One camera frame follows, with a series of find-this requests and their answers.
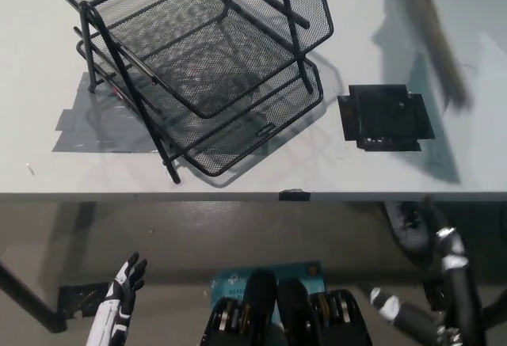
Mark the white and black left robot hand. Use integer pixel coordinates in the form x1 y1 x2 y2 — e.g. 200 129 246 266
87 251 148 346

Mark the brown spiral notebook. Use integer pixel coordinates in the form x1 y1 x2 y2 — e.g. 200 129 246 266
384 0 473 108

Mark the black mesh two-tier file tray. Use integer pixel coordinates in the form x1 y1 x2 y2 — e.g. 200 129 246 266
48 0 334 188

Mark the black floor tape patch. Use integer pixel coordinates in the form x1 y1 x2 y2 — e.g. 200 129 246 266
422 278 448 311
58 282 110 319

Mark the grey tape patch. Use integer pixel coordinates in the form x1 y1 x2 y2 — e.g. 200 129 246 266
51 69 270 154

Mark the white shoe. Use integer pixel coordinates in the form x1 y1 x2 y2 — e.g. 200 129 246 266
382 200 432 254

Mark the black square plate on table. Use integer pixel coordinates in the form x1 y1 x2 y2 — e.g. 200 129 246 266
337 83 436 153

